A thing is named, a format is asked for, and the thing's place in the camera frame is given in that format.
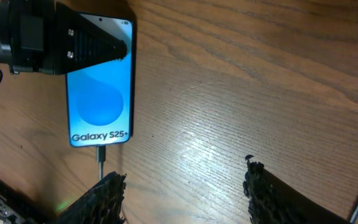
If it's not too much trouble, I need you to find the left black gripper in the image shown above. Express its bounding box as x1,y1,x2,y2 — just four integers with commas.
8,0,127,75

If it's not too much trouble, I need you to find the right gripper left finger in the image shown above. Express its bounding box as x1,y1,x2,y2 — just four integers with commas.
50,172,126,224

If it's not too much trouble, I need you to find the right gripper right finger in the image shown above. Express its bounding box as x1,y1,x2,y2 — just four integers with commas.
243,154,349,224

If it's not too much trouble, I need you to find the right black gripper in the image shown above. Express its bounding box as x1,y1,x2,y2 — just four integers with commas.
0,180,52,224

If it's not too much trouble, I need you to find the black USB charging cable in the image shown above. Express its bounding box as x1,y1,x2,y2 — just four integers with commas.
96,144,107,181

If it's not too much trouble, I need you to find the blue Galaxy S25 smartphone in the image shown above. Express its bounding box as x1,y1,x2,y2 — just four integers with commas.
66,13,136,147

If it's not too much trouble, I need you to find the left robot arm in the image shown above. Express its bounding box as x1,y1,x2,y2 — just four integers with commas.
0,0,127,75

